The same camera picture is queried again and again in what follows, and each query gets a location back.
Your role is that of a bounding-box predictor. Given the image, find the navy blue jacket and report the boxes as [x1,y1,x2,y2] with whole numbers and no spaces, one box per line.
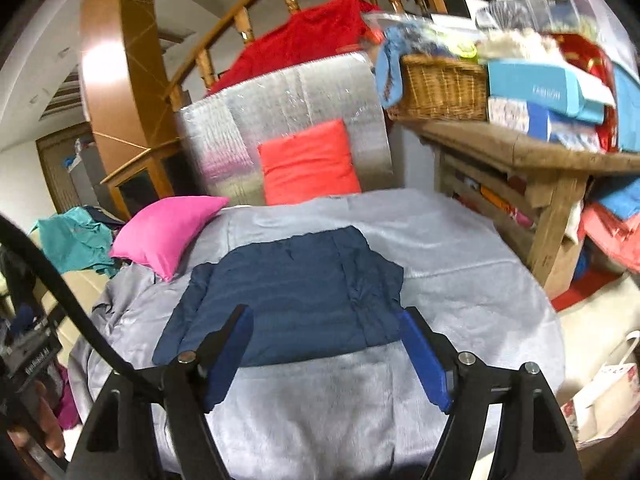
[152,226,404,367]

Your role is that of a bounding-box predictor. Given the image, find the grey bed sheet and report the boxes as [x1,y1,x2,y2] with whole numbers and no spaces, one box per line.
[91,190,564,479]

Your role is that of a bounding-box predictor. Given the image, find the white paper shopping bag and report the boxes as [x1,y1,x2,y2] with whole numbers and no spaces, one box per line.
[561,330,639,450]

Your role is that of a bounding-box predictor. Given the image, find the pink pillow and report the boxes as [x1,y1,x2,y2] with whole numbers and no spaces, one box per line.
[110,195,229,282]

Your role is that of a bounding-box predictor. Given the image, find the teal cloth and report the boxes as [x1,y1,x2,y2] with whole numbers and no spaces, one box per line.
[36,207,119,278]

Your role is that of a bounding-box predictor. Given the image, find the wooden table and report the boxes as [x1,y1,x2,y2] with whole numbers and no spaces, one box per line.
[397,116,639,299]

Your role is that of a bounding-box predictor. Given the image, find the salmon folded cloth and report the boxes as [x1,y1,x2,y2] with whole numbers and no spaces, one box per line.
[580,204,640,273]

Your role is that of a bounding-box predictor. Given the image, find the orange red pillow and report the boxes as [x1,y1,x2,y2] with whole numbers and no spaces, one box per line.
[257,119,361,206]

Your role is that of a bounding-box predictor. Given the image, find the silver foil headboard panel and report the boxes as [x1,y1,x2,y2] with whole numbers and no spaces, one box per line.
[177,52,395,206]

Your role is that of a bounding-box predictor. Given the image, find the blue white box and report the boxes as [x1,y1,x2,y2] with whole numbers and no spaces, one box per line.
[487,96,603,153]

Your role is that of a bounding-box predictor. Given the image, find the wicker basket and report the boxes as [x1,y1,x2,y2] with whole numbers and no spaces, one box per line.
[387,54,488,122]

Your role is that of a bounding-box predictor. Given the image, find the light blue fashion box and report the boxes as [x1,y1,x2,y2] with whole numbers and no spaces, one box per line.
[487,58,616,125]

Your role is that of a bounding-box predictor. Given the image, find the brown wooden column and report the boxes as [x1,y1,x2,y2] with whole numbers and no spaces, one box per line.
[80,0,182,219]

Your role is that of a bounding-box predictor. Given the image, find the light blue cloth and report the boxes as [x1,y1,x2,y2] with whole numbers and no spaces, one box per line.
[374,24,452,110]

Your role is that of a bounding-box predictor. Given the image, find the red velvet cloth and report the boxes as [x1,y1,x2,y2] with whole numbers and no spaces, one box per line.
[208,0,378,96]

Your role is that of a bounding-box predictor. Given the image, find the black cable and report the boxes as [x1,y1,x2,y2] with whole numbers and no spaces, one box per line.
[0,214,164,403]

